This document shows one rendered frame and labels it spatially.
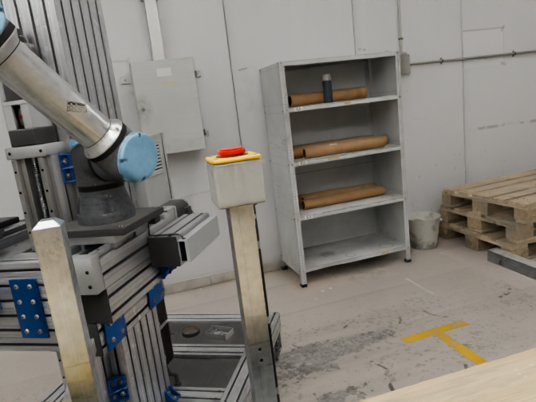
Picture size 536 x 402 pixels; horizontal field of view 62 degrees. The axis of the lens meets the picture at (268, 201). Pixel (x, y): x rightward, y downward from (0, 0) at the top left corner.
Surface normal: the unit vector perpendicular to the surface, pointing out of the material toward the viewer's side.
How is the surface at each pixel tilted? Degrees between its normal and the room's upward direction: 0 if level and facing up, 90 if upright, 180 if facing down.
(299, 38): 90
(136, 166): 96
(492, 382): 0
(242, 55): 90
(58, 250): 90
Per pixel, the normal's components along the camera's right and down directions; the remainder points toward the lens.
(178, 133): 0.30, 0.16
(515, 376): -0.11, -0.97
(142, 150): 0.84, 0.11
